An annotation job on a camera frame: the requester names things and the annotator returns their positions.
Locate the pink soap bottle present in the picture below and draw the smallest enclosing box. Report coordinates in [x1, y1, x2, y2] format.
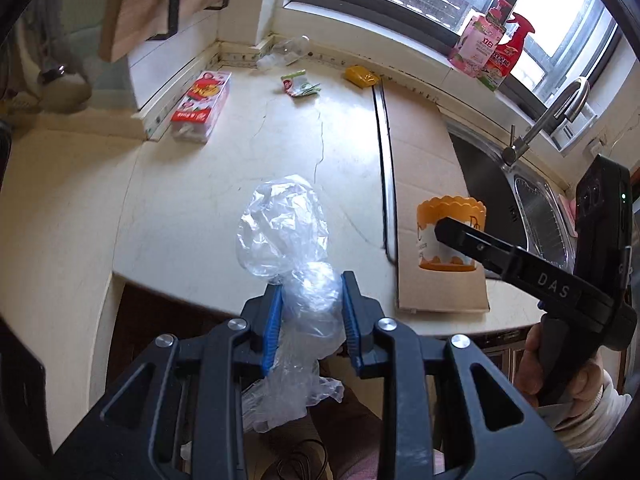
[447, 0, 514, 79]

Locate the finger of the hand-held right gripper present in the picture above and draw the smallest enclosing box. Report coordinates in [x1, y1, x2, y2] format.
[434, 216, 582, 312]

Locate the steel sink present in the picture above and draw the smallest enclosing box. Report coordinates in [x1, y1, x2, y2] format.
[372, 85, 581, 281]

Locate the yellow sponge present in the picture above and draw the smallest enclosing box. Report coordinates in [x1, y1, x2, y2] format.
[344, 64, 380, 88]

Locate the steel faucet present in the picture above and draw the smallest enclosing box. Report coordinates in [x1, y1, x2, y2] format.
[501, 77, 591, 166]

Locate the red printed carton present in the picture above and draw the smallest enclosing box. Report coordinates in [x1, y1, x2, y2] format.
[170, 70, 233, 145]

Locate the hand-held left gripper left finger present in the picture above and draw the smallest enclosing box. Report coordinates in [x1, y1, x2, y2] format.
[50, 284, 286, 480]

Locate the wooden cutting board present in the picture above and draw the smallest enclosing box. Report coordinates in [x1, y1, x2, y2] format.
[97, 0, 251, 64]

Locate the orange paper cup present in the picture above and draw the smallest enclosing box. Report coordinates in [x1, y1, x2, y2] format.
[416, 197, 487, 273]

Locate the red spray bottle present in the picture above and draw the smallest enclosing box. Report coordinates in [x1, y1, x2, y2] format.
[477, 12, 536, 92]

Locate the black floor cable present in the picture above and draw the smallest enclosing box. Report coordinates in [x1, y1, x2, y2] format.
[272, 439, 329, 480]

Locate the clear plastic bottle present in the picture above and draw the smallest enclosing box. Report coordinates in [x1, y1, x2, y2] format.
[256, 35, 311, 70]

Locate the brown cardboard sheet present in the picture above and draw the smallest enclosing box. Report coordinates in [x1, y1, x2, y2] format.
[372, 82, 491, 314]

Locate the green and red wrapper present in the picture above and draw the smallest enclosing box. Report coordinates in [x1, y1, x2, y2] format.
[280, 68, 321, 100]

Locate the dark window frame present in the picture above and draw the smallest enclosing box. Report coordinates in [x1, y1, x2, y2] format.
[282, 0, 640, 137]

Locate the person's right forearm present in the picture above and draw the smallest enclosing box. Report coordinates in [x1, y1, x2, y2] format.
[542, 370, 634, 462]

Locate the large clear plastic bag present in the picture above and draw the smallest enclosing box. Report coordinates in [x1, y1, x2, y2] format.
[236, 175, 346, 433]

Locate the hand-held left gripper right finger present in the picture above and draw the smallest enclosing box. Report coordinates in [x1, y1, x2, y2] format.
[340, 270, 578, 480]

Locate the person's right hand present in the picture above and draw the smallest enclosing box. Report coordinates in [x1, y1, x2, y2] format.
[515, 322, 607, 419]

